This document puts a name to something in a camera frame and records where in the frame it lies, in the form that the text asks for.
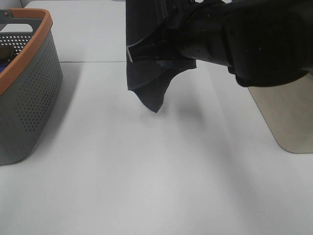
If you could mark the grey perforated basket orange rim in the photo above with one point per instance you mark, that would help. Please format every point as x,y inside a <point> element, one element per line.
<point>30,84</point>

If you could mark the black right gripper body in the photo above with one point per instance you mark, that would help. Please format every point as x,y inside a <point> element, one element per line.
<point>157,46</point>

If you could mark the dark navy towel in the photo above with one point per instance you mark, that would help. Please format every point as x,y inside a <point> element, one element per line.
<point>149,80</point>

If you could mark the beige basket grey rim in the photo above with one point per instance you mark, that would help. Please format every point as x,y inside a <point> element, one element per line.
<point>288,112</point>

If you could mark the brown towel in basket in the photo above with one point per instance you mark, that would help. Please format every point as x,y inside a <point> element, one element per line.
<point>6,54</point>

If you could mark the blue cloth in basket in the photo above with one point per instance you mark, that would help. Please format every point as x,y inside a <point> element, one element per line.
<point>2,68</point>

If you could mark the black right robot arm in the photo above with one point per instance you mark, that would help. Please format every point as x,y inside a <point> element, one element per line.
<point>263,43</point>

